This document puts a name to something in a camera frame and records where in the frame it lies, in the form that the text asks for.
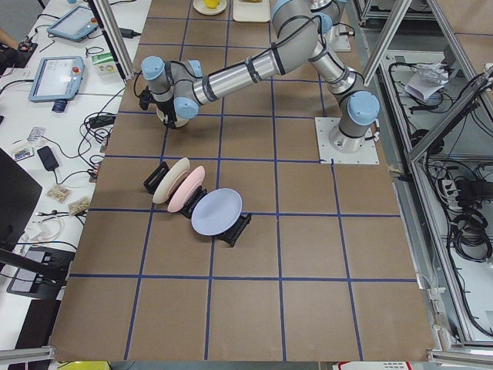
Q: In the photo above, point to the black power adapter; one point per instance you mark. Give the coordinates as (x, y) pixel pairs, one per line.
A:
(48, 158)

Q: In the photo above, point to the aluminium frame post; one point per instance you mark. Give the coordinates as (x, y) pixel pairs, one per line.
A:
(106, 20)

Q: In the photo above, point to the yellow lemon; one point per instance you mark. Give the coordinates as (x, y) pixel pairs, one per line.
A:
(211, 4)

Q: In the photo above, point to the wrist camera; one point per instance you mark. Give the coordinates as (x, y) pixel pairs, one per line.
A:
(145, 99)

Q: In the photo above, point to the white ceramic bowl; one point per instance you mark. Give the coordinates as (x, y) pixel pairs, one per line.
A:
(177, 121)

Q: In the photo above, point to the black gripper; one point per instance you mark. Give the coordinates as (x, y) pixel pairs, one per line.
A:
(169, 114)

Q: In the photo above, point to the black monitor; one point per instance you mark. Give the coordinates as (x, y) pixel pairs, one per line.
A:
(42, 272)

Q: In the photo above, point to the cream rectangular tray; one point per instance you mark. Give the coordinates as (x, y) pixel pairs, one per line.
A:
(251, 11)

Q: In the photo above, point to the far teach pendant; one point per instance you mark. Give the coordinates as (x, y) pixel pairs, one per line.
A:
(75, 25)

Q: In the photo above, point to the pink plate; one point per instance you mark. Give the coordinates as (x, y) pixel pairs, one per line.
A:
(186, 189)

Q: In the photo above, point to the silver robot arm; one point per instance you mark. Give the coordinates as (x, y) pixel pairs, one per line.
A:
(334, 9)
(179, 89)

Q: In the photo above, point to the green white box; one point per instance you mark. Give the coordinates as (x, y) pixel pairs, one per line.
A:
(104, 64)

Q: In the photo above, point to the black dish rack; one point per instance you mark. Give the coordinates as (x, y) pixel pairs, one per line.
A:
(230, 236)

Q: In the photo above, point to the near teach pendant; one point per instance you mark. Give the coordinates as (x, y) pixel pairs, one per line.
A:
(57, 78)

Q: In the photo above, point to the cream plate in rack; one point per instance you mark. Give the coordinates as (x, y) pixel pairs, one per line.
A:
(173, 178)

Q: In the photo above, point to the cream round plate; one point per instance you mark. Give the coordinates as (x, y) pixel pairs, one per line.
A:
(199, 6)

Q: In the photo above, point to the lavender plate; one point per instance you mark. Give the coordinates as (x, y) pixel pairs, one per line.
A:
(217, 212)

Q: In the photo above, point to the teach pendant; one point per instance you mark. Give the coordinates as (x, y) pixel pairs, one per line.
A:
(75, 25)
(57, 78)

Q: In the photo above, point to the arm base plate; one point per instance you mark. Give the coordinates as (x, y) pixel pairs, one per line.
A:
(338, 39)
(335, 148)

